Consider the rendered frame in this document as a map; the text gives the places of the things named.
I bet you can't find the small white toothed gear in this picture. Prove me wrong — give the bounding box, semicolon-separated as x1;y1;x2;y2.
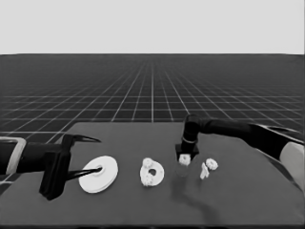
141;157;154;170
141;174;154;188
178;154;192;167
205;157;219;171

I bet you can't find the large thick white disc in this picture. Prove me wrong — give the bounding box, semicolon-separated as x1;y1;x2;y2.
78;155;119;195

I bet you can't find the small white T-shaped piece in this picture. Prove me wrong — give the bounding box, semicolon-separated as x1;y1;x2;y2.
199;162;211;180

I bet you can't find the white round carrier with pins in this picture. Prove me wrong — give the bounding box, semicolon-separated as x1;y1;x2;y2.
139;157;166;188

